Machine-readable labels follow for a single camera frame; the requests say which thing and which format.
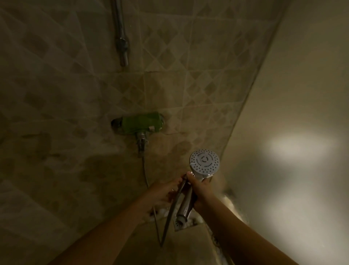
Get person's right hand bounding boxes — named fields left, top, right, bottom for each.
left=186, top=171, right=216, bottom=213

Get person's left hand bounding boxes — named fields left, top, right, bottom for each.
left=147, top=174, right=189, bottom=208

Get metal flexible shower hose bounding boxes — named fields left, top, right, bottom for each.
left=140, top=151, right=190, bottom=248

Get green shower mixer valve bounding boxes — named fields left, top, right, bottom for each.
left=111, top=112, right=165, bottom=155

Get person's right forearm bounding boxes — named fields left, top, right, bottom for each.
left=196, top=196, right=300, bottom=265

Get person's left forearm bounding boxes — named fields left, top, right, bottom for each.
left=49, top=201, right=164, bottom=265

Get square metal floor drain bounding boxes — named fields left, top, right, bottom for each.
left=173, top=215, right=205, bottom=233

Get chrome shower slide rail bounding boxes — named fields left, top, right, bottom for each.
left=110, top=0, right=129, bottom=67

